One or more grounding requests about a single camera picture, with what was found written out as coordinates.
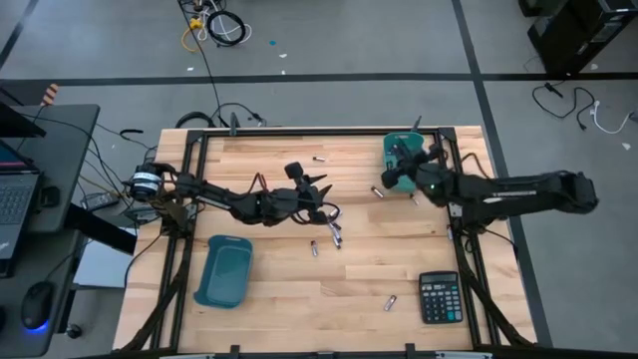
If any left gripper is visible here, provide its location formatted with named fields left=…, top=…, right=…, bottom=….
left=271, top=173, right=334, bottom=225

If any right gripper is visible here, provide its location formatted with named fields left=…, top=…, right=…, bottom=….
left=390, top=142, right=450, bottom=206

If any green plastic bin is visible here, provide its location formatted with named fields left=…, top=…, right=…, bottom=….
left=382, top=132, right=428, bottom=194

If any dark blue plastic bin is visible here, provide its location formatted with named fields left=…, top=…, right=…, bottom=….
left=192, top=234, right=254, bottom=309

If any black desk calculator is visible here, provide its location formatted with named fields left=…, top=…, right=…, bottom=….
left=418, top=270, right=465, bottom=325

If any black computer tower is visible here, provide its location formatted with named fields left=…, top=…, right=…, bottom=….
left=517, top=0, right=638, bottom=77

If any black power brick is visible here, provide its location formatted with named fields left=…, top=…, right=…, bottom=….
left=81, top=191, right=121, bottom=211

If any black desk leg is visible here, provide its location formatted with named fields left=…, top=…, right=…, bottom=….
left=64, top=201, right=140, bottom=256

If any grey side desk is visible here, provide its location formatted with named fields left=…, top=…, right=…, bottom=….
left=0, top=103, right=101, bottom=358

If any orange black striped marker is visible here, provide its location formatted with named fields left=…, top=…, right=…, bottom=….
left=40, top=83, right=61, bottom=108

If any grey laptop computer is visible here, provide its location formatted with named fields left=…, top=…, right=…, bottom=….
left=0, top=139, right=42, bottom=261

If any black computer mouse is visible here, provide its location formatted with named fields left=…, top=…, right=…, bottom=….
left=20, top=280, right=56, bottom=331

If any black desk monitor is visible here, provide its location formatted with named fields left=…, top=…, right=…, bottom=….
left=0, top=101, right=48, bottom=140

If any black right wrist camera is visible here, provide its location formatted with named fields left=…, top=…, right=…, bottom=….
left=380, top=168, right=402, bottom=191

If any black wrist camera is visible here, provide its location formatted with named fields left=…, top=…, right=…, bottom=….
left=380, top=168, right=402, bottom=191
left=283, top=161, right=306, bottom=189

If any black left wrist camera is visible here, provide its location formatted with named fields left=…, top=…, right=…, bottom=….
left=283, top=161, right=306, bottom=189

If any black metal table frame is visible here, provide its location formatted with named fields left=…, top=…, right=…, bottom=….
left=117, top=127, right=537, bottom=359

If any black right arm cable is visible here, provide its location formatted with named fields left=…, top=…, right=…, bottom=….
left=461, top=152, right=494, bottom=180

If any black cable bundle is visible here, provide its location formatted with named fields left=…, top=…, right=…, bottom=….
left=173, top=102, right=268, bottom=130

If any long black floor cable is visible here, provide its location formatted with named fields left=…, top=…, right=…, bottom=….
left=173, top=0, right=224, bottom=127

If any black floor cable with plug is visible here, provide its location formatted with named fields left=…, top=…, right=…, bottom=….
left=531, top=82, right=597, bottom=133

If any black coiled floor cable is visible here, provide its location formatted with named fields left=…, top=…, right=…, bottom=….
left=205, top=10, right=247, bottom=48

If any white floor cable with plug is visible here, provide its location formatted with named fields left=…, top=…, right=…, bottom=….
left=589, top=100, right=635, bottom=136

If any yellow floor cable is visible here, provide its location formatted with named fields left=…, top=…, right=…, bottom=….
left=179, top=16, right=206, bottom=54

